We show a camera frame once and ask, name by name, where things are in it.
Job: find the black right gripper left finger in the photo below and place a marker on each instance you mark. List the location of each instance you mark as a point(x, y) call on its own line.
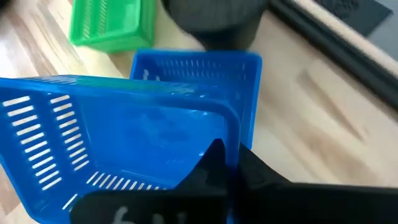
point(186, 202)

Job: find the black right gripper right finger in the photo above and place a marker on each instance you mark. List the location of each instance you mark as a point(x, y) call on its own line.
point(280, 202)

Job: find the blue slotted plastic basket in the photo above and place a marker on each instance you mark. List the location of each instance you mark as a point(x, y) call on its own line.
point(217, 81)
point(124, 130)

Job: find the green plant in black pot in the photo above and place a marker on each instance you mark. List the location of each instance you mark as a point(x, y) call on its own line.
point(217, 18)

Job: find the black metal table frame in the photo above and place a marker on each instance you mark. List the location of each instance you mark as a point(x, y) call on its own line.
point(342, 54)

